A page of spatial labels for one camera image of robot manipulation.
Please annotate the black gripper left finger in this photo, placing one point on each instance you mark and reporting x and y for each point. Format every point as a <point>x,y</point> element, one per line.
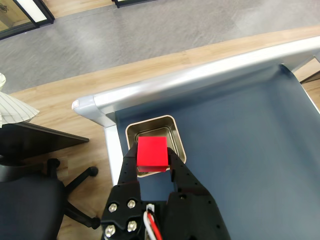
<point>127,180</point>

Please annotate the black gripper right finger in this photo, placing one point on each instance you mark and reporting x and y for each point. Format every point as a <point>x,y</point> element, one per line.
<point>192,212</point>

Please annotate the red cube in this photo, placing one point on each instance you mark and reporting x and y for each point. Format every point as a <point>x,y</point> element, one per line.
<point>152,152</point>

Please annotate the square metal container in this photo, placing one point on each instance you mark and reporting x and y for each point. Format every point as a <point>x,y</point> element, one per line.
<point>150,125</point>

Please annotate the blue table mat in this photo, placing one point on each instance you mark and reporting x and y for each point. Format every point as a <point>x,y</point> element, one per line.
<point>250,150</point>

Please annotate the black office chair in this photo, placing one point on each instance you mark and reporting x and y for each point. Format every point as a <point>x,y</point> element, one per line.
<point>25,205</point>

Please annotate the white striped cloth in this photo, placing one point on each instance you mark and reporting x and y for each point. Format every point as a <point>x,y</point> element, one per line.
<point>15,107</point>

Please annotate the black framed glass panel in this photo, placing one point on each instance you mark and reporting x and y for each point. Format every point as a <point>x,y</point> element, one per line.
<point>47,15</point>
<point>135,3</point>

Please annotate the silver table frame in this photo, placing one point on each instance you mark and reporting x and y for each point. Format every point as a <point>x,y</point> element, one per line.
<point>175,77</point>

